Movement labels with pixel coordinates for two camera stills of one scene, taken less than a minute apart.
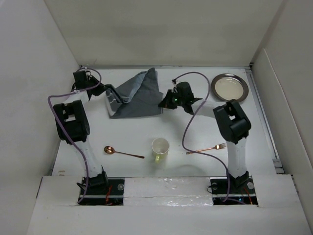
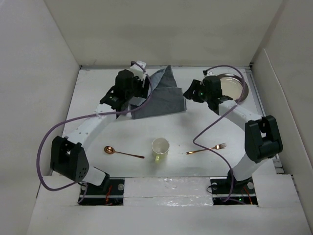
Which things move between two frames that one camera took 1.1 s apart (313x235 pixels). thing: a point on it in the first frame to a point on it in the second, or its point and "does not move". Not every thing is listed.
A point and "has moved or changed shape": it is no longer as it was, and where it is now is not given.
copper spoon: (110, 150) does not move
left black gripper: (100, 89) to (142, 84)
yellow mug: (160, 147) does not move
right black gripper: (166, 102) to (195, 85)
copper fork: (218, 147) does not move
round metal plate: (227, 86) does not move
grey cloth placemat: (142, 93) has moved or changed shape
